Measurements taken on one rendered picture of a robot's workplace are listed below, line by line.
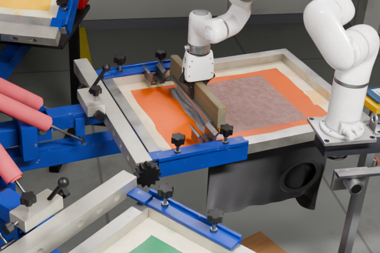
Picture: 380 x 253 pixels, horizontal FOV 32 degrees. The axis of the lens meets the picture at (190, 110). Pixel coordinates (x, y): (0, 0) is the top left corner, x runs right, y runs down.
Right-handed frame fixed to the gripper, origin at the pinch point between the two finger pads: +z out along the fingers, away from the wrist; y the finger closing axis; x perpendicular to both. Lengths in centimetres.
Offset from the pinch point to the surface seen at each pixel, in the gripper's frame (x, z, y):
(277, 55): 26, 5, 47
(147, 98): 13.8, 8.0, -12.6
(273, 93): 3.1, 8.3, 32.9
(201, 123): -8.8, 7.5, -1.5
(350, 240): -13, 77, 70
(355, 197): -12, 55, 68
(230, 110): -3.3, 8.3, 12.0
